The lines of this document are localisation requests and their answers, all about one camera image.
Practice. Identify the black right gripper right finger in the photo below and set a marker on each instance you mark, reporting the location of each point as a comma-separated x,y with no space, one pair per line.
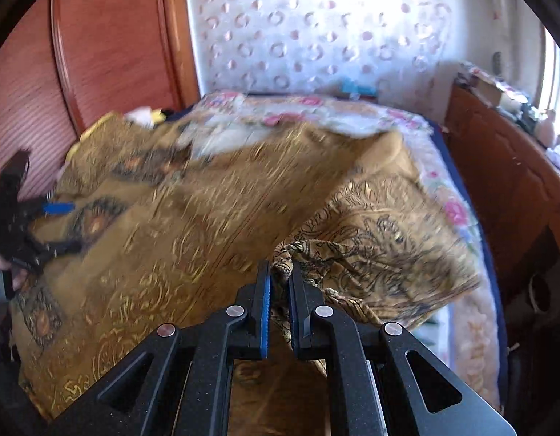
382,380

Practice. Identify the sheer circle-patterned curtain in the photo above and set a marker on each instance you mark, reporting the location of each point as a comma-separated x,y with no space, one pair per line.
392,48

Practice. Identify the floral quilt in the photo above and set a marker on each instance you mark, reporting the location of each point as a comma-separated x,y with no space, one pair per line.
398,239

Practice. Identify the yellow Pikachu plush toy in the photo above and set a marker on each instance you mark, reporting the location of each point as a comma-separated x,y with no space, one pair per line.
146,117

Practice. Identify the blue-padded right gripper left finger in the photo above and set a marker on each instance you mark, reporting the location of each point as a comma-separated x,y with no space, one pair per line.
177,381

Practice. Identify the cardboard box on cabinet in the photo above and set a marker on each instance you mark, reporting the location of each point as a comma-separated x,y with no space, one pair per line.
487,92

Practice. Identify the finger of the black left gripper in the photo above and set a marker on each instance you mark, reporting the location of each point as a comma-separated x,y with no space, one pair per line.
51,250

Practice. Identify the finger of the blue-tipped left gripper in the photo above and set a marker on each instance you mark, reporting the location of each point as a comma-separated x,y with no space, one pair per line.
58,208

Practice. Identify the wooden side cabinet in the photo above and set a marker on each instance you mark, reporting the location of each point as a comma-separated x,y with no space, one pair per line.
513,186

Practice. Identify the brown patterned shirt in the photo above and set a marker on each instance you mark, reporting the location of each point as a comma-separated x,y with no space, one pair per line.
168,238

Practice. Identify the red wooden wardrobe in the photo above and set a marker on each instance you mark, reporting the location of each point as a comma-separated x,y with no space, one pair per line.
68,62

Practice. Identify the blue item at headboard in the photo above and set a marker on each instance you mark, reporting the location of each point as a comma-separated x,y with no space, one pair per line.
353,91

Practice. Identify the small round fan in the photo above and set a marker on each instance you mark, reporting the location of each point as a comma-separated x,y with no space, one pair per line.
497,64

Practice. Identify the person's left hand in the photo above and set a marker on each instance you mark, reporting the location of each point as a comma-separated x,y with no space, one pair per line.
18,275

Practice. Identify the window with wooden frame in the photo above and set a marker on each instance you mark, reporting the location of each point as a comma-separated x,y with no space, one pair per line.
550,87

